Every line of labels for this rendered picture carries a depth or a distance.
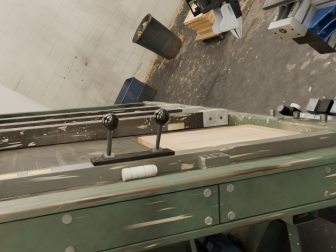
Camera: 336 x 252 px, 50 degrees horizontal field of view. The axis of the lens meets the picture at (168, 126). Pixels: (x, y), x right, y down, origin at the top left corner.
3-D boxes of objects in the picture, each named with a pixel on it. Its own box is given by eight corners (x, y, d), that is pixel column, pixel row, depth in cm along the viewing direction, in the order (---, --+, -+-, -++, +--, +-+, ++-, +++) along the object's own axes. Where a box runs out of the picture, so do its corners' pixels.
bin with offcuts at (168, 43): (188, 33, 559) (153, 9, 535) (174, 62, 554) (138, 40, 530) (175, 38, 607) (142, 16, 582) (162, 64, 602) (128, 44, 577)
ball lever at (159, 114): (165, 158, 90) (173, 113, 82) (151, 160, 88) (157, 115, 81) (160, 149, 92) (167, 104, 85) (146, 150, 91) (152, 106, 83)
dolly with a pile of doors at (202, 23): (243, 2, 437) (218, -17, 422) (225, 40, 432) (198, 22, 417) (218, 13, 494) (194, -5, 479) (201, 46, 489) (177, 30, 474)
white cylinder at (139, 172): (125, 183, 81) (158, 177, 84) (124, 170, 81) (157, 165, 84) (121, 180, 84) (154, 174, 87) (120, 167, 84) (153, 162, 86)
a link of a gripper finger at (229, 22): (226, 47, 88) (207, 13, 85) (243, 35, 89) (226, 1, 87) (232, 46, 85) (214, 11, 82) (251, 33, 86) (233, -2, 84)
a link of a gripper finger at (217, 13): (219, 49, 91) (201, 16, 88) (237, 36, 92) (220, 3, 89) (226, 47, 88) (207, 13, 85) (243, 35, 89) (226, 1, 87)
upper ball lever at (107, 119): (118, 165, 85) (121, 118, 78) (102, 167, 84) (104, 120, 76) (114, 155, 88) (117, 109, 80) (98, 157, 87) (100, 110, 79)
